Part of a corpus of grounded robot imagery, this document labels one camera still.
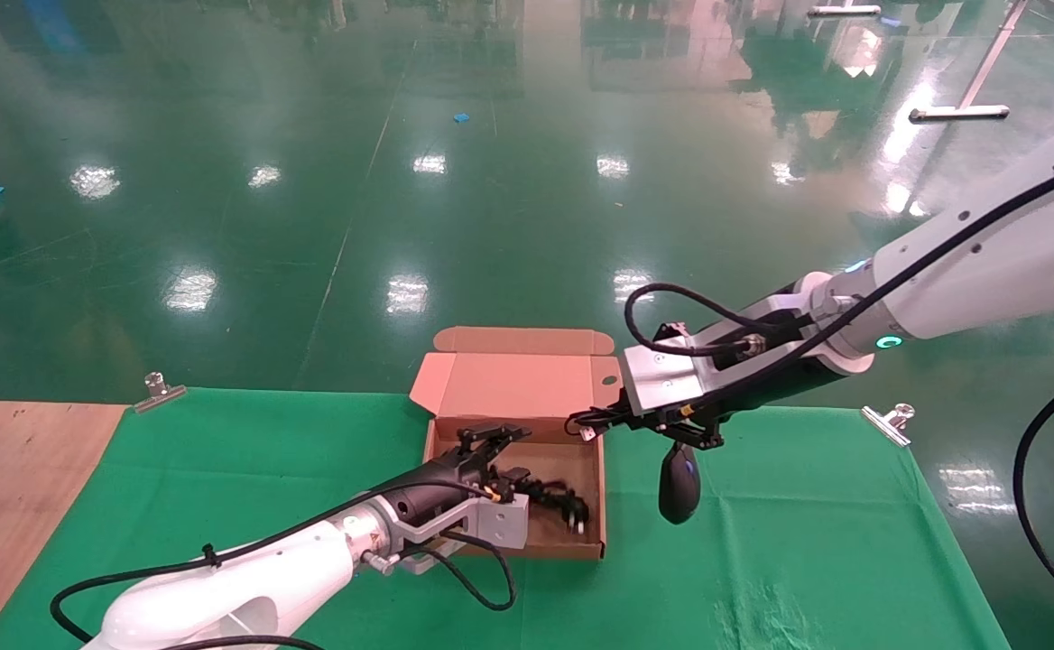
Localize green table cloth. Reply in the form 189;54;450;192
0;388;1015;650

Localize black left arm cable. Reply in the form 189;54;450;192
51;483;517;650

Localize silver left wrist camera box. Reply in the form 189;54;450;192
401;495;530;576

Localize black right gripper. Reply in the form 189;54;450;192
649;289;871;450

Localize white metal table frame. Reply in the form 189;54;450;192
908;0;1054;122

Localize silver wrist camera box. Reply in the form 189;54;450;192
620;346;726;418
401;495;530;576

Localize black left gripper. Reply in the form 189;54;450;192
381;422;532;526

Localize black cable bundle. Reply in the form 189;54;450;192
513;474;591;535

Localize silver binder clip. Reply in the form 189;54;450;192
861;404;916;449
134;372;188;414

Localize brown cardboard mailer box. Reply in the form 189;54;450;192
410;327;625;562

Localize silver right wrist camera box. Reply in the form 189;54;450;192
620;346;726;418

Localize black wired computer mouse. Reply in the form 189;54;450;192
566;406;702;525

